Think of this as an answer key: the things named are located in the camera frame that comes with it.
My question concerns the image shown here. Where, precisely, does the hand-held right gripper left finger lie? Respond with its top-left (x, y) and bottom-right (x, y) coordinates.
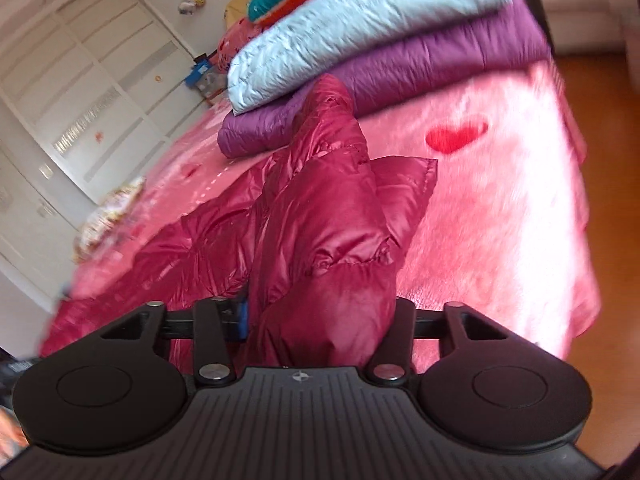
top-left (100, 297), bottom-right (249, 388)

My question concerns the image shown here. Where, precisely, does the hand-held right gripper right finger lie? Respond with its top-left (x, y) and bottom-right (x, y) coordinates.
top-left (365, 300), bottom-right (521, 386)

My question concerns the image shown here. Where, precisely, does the maroon down jacket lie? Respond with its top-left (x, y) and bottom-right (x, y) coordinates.
top-left (37, 74), bottom-right (438, 368)

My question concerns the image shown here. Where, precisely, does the pink heart-print bed blanket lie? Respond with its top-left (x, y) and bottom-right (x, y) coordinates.
top-left (37, 57), bottom-right (601, 361)

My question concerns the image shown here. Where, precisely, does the floral pillow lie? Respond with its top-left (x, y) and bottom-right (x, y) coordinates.
top-left (72, 176), bottom-right (147, 263)

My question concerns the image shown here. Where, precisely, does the blue box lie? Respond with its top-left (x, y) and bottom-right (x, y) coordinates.
top-left (184, 57), bottom-right (213, 86)

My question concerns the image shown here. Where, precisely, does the pink heart-print pillow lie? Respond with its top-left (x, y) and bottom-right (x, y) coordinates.
top-left (215, 17), bottom-right (266, 78)

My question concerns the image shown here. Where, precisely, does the purple down jacket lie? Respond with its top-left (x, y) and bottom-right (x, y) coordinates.
top-left (217, 0), bottom-right (553, 158)

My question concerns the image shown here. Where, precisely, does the white wardrobe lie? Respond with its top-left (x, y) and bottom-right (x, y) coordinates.
top-left (0, 0), bottom-right (196, 281)

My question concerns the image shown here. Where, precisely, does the light blue down jacket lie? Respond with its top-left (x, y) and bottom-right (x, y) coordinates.
top-left (227, 0), bottom-right (513, 115)

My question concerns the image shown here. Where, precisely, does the yellow headboard cover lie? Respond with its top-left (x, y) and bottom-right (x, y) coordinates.
top-left (225, 0), bottom-right (271, 26)

